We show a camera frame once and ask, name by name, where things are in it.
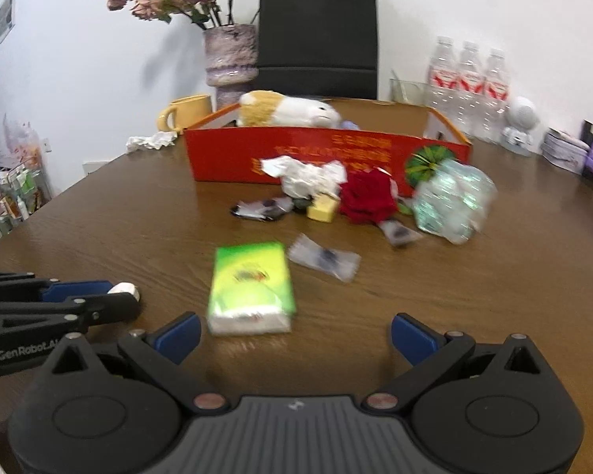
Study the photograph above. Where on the red fabric rose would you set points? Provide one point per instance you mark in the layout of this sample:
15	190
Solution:
368	197

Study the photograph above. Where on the white wall outlet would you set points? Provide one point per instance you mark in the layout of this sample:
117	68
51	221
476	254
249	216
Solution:
96	167

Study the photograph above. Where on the rack of small packets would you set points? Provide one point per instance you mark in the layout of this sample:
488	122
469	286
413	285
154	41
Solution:
15	197

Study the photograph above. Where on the black rectangular object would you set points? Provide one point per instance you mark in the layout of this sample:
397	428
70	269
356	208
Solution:
588	129

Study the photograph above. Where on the purple mottled vase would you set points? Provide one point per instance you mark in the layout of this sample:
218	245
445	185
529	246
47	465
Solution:
230	54

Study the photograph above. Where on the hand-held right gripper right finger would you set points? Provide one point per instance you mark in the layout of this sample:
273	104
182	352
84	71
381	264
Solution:
412	338

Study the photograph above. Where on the iridescent plastic bag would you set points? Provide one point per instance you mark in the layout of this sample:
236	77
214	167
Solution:
452	202

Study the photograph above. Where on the printed tin box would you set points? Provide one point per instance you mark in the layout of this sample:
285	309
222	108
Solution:
563	153

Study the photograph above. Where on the clear glass cup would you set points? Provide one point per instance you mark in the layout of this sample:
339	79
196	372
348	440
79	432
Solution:
407	90

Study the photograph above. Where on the small white plastic cup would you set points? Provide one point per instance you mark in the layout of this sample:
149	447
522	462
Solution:
125	290

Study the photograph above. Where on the clear water bottle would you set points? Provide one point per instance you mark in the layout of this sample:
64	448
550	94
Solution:
495	94
442	74
470	84

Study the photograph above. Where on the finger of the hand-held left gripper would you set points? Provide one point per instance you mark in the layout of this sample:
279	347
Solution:
79	290
108	307

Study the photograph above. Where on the white and yellow plush toy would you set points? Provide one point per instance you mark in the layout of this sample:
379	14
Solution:
296	109

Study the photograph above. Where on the yellow block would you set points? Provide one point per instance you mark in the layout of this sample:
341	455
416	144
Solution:
322	207

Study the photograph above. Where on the red cardboard box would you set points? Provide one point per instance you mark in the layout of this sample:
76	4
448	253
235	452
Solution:
227	158

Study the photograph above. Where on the black candy wrapper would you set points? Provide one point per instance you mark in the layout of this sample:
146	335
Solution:
259	209

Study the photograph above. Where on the white tissue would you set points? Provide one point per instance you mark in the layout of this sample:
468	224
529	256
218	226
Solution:
306	175

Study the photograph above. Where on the yellow mug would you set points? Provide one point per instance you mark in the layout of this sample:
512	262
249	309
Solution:
190	111

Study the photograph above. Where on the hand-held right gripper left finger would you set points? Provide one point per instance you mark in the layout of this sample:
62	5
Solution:
180	336

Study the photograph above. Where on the white astronaut figurine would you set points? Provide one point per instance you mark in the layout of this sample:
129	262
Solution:
520	118

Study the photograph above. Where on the black paper bag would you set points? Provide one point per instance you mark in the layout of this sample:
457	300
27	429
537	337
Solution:
318	39

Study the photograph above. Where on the green tissue pack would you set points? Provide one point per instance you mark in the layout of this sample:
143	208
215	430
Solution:
249	281

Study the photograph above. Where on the wall poster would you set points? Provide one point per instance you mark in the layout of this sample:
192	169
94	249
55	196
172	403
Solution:
7	15

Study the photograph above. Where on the crumpled white paper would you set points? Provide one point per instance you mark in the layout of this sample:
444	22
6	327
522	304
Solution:
148	141

